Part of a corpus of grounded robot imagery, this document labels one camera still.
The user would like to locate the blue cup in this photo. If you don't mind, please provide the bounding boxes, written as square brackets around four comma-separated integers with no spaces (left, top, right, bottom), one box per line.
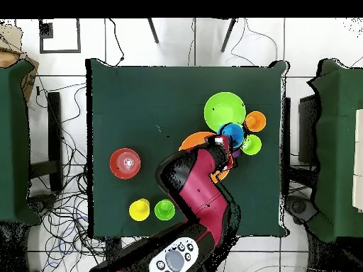
[217,122,245,149]

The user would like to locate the lime green cup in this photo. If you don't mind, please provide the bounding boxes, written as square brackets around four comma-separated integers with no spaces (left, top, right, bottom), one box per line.
[240,134,263,156]

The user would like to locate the large green bowl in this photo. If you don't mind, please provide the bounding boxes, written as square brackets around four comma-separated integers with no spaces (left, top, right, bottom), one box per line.
[203,91,247,135]

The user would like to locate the large orange bowl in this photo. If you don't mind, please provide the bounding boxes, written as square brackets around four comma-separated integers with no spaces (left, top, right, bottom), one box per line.
[178,130,233,184]

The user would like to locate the red bowl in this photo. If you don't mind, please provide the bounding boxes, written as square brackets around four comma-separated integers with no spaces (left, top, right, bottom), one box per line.
[109,147,142,180]

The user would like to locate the yellow cup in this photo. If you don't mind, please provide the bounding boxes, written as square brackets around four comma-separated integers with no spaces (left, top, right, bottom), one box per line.
[128,198,151,222]

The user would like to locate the orange cup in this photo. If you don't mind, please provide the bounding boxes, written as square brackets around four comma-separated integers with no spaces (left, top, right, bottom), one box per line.
[244,110,267,133]

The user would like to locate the black floor stand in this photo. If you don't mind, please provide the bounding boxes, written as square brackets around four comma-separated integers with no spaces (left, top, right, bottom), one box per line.
[281,97,315,196]
[28,91,64,193]

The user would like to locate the grey black device base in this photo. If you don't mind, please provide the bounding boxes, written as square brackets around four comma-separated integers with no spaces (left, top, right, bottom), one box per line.
[28,193,59,216]
[284,195,318,226]

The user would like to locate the dark tripod leg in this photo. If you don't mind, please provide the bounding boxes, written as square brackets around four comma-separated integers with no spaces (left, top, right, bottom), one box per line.
[147,18,160,44]
[220,18,238,54]

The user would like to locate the dark green tablecloth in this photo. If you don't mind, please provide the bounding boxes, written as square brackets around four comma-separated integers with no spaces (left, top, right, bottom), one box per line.
[85,58,290,238]

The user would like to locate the green cloth side table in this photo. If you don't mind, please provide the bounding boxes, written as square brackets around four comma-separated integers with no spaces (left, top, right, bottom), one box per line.
[306,58,363,243]
[0,60,42,226]

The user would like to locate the black power box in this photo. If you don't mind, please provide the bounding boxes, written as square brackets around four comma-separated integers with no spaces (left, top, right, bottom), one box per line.
[105,237,123,256]

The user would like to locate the cardboard box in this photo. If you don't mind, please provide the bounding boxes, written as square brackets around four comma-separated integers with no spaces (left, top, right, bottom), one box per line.
[0,47,40,103]

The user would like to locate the thin black cable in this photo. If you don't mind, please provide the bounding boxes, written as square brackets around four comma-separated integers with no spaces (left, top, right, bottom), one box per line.
[108,18,125,67]
[230,18,279,68]

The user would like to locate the tangle of floor cables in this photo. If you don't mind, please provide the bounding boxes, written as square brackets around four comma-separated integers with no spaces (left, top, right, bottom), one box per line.
[28,81,143,272]

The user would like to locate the black square frame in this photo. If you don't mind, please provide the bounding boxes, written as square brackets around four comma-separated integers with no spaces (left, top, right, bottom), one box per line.
[38,18,82,54]

